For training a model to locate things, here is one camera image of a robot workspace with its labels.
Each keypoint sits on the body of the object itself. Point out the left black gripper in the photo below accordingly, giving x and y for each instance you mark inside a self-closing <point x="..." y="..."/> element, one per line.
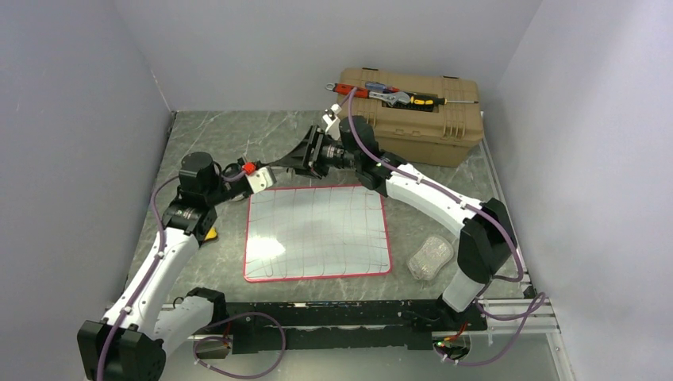
<point x="238" y="165"/>

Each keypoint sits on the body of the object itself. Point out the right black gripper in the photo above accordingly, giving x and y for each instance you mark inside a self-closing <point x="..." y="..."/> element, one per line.
<point x="305" y="160"/>

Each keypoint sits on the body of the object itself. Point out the red framed whiteboard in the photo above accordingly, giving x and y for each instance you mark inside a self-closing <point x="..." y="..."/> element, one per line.
<point x="302" y="233"/>

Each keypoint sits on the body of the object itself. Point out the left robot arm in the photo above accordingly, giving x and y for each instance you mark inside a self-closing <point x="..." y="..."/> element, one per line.
<point x="158" y="273"/>

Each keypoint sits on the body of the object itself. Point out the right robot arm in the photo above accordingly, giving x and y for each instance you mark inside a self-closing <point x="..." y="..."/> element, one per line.
<point x="485" y="235"/>

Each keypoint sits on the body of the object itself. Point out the yellow black object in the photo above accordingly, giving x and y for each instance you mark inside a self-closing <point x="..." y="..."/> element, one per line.
<point x="212" y="235"/>

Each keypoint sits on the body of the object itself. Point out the blue red screwdriver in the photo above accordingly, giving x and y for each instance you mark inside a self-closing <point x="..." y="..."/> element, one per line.
<point x="380" y="87"/>

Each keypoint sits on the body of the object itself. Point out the yellow black screwdriver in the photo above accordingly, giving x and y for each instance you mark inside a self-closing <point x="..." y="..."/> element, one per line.
<point x="427" y="100"/>

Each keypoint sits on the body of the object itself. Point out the tan plastic toolbox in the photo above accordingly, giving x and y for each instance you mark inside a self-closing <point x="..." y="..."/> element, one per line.
<point x="439" y="134"/>

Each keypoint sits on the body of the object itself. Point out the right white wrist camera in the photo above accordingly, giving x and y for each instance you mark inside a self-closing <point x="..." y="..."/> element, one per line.
<point x="331" y="121"/>

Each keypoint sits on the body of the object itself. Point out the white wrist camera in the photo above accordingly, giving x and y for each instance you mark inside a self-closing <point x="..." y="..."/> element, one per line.
<point x="259" y="177"/>
<point x="331" y="121"/>

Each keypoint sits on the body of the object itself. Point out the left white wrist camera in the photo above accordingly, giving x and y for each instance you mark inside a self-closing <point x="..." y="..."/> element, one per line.
<point x="259" y="177"/>

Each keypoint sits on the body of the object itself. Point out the red handled adjustable wrench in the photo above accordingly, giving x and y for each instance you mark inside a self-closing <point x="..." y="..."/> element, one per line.
<point x="390" y="98"/>

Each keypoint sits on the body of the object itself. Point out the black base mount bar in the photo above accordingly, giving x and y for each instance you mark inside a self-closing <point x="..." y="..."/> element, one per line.
<point x="413" y="324"/>

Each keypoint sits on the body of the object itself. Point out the aluminium rail frame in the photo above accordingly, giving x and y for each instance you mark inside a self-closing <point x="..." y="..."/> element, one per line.
<point x="508" y="318"/>

